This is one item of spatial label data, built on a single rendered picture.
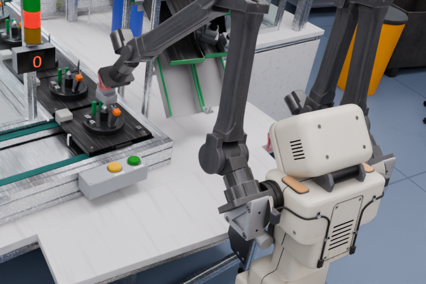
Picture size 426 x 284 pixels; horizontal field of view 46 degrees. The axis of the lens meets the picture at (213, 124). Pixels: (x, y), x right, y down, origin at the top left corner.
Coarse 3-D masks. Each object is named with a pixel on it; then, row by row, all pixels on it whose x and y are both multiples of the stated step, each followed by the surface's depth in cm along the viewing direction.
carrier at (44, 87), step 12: (60, 72) 187; (48, 84) 190; (60, 84) 188; (72, 84) 188; (84, 84) 190; (96, 84) 196; (48, 96) 183; (60, 96) 182; (72, 96) 183; (84, 96) 187; (48, 108) 177; (60, 108) 178; (72, 108) 179
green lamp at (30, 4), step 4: (24, 0) 145; (28, 0) 145; (32, 0) 145; (36, 0) 145; (40, 0) 147; (24, 4) 146; (28, 4) 145; (32, 4) 145; (36, 4) 146; (40, 4) 148; (24, 8) 146; (28, 8) 146; (32, 8) 146; (36, 8) 147; (40, 8) 148; (32, 12) 147
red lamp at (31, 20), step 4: (24, 12) 147; (28, 12) 147; (36, 12) 148; (40, 12) 149; (24, 16) 148; (28, 16) 147; (32, 16) 147; (36, 16) 148; (40, 16) 150; (24, 20) 148; (28, 20) 148; (32, 20) 148; (36, 20) 149; (40, 20) 150; (24, 24) 149; (28, 24) 148; (32, 24) 149; (36, 24) 149; (40, 24) 151; (32, 28) 149; (36, 28) 150
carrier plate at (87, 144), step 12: (84, 108) 180; (96, 108) 182; (108, 108) 183; (120, 108) 184; (72, 120) 173; (132, 120) 179; (72, 132) 167; (84, 132) 168; (120, 132) 171; (132, 132) 173; (144, 132) 174; (84, 144) 163; (96, 144) 164; (108, 144) 165; (120, 144) 167
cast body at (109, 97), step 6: (102, 84) 163; (96, 90) 166; (108, 90) 163; (114, 90) 165; (96, 96) 167; (102, 96) 164; (108, 96) 163; (114, 96) 164; (102, 102) 165; (108, 102) 164; (114, 102) 166
